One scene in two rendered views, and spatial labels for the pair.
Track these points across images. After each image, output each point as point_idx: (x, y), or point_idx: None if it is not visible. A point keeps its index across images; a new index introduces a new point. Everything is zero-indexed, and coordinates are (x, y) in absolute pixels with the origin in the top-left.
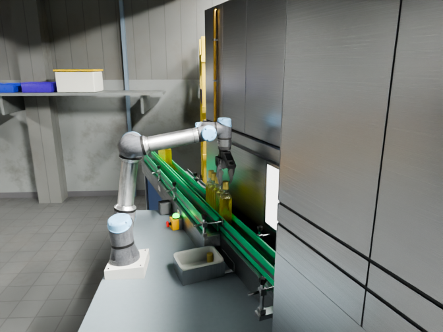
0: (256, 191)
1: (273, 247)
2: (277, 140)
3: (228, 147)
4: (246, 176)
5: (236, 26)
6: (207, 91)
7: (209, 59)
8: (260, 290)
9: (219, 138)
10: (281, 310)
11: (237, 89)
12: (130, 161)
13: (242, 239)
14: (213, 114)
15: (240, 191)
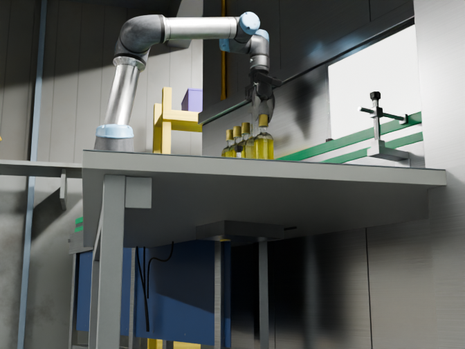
0: (310, 120)
1: None
2: (340, 32)
3: (266, 67)
4: (289, 117)
5: None
6: (207, 70)
7: None
8: (375, 106)
9: (253, 55)
10: (433, 28)
11: (265, 25)
12: (132, 61)
13: (309, 147)
14: (221, 86)
15: (278, 149)
